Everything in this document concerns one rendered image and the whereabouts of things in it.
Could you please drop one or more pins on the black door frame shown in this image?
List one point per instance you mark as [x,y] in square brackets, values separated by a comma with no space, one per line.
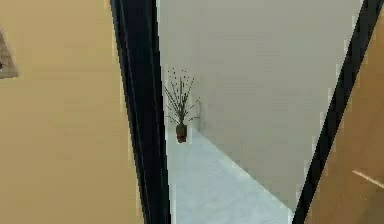
[141,100]

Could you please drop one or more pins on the framed picture on wall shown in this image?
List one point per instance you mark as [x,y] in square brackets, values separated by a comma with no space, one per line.
[4,65]

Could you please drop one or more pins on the twig plant in brown pot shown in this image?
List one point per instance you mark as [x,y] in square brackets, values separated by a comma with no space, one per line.
[181,131]

